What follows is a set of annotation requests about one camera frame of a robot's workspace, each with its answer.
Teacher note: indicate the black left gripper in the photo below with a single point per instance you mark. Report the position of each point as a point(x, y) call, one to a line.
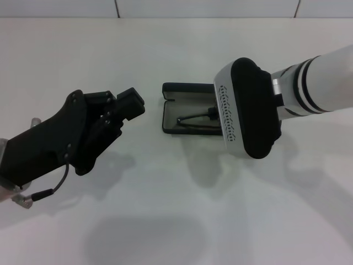
point(41, 149)

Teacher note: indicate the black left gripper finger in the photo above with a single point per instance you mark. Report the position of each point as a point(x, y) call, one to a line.
point(129, 98)
point(132, 111)

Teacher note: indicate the black glasses case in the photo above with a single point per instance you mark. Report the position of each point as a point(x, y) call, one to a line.
point(187, 132)

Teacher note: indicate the black glasses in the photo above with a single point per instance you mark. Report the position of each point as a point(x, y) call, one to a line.
point(211, 113)

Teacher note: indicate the small silver cylindrical plug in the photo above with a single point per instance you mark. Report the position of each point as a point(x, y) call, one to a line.
point(36, 122)

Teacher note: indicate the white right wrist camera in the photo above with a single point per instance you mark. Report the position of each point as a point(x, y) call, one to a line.
point(253, 110)

